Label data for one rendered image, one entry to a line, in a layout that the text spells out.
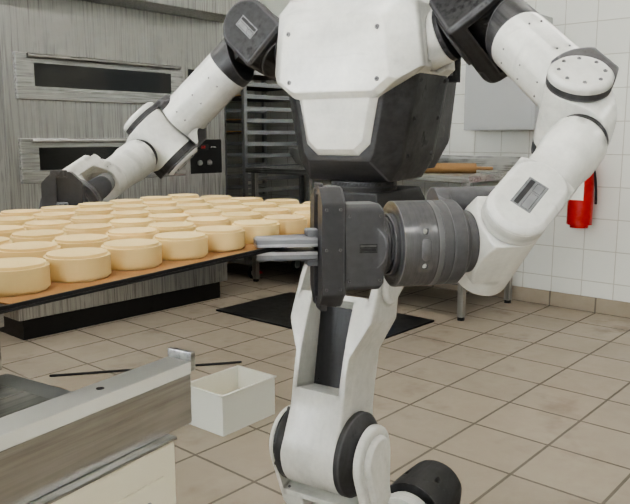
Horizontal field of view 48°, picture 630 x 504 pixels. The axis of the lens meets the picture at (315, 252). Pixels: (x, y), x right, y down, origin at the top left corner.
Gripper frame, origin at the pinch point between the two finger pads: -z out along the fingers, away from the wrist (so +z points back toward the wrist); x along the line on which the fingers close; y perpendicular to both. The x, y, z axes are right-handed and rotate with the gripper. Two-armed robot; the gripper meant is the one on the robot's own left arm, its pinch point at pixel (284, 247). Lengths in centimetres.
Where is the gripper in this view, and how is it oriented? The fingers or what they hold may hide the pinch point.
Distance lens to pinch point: 70.4
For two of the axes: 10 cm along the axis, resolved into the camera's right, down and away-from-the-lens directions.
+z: 9.8, -0.4, 2.1
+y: 2.2, 1.5, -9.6
